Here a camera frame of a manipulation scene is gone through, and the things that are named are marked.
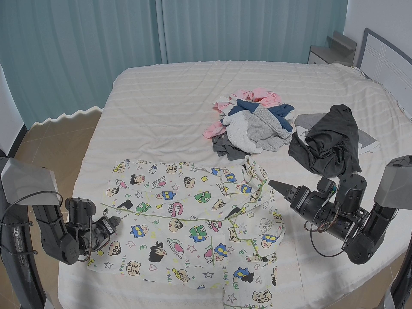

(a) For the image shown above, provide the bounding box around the bed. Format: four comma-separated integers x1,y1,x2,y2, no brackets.
58,28,412,309

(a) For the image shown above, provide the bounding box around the grey garment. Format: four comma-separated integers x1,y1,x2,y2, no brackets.
294,113,381,156

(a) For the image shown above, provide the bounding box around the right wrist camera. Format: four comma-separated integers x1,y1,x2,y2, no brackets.
317,177,337,203

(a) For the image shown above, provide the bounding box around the blue-green curtain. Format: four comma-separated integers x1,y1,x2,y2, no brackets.
154,0,350,65
0,0,167,132

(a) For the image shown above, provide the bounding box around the white printed pyjama top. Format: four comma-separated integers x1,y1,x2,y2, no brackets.
86,155,288,309

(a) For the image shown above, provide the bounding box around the black garment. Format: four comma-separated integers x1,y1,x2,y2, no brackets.
288,104,362,178

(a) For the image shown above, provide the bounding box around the grey bedside table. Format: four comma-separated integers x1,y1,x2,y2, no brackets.
308,31,358,67

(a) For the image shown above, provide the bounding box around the black cable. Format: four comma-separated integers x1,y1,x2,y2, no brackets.
0,190,63,226
309,222,350,258

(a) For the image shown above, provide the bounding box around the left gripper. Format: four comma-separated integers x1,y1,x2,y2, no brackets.
91,215,125,247

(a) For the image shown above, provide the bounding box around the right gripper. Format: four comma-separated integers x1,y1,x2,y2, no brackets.
269,180,336,228

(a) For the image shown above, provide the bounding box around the pile of clothes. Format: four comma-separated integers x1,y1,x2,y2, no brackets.
202,88,295,160

